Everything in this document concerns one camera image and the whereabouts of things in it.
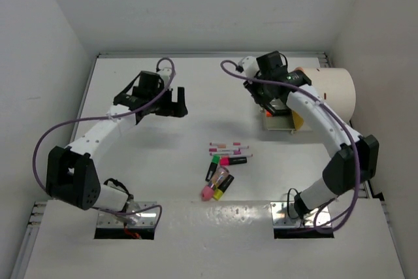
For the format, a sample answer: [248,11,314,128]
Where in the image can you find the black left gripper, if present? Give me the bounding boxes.
[148,84,187,118]

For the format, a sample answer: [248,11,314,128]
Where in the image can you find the green drawer with gold knob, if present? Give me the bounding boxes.
[259,108,311,133]

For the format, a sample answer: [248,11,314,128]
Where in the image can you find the purple black highlighter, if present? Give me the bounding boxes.
[266,99,291,117]

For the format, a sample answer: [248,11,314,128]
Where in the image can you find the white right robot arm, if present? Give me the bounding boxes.
[236,51,379,218]

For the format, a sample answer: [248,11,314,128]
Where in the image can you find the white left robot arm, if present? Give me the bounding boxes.
[46,68,188,226]

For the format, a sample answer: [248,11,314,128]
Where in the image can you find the white pen orange band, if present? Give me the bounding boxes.
[209,142,249,150]

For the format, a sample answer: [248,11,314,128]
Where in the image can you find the green black highlighter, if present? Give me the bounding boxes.
[205,156,220,182]

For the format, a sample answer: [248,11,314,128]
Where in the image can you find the white pen magenta cap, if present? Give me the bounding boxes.
[209,150,241,156]

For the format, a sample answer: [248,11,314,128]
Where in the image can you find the pink black highlighter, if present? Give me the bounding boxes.
[219,157,248,167]

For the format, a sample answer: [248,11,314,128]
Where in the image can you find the white cylindrical drawer organizer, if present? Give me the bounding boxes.
[296,67,356,123]

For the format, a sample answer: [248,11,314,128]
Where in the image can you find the pink capped clip tube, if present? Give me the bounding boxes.
[201,166,230,201]

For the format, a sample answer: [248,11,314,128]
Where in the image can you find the yellow black highlighter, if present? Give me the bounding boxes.
[212,174,234,201]

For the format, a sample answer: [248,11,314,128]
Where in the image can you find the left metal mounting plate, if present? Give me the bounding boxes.
[97,201,159,229]

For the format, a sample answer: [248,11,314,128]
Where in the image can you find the metal mounting plate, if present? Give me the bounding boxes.
[97,201,159,229]
[270,201,332,230]

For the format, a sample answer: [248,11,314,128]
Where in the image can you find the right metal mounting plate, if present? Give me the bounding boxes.
[270,201,332,230]

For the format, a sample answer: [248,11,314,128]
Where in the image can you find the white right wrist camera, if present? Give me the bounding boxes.
[237,56,259,78]

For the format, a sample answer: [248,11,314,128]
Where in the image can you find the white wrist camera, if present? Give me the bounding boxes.
[237,56,259,78]
[157,67,172,86]

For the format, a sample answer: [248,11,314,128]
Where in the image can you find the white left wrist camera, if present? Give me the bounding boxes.
[157,67,172,86]

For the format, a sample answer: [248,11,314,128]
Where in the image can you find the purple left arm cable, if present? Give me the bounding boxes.
[32,57,177,227]

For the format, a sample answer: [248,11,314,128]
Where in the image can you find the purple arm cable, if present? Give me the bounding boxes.
[220,59,362,235]
[32,57,177,227]

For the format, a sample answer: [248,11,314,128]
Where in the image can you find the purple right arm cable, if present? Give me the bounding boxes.
[220,59,362,235]

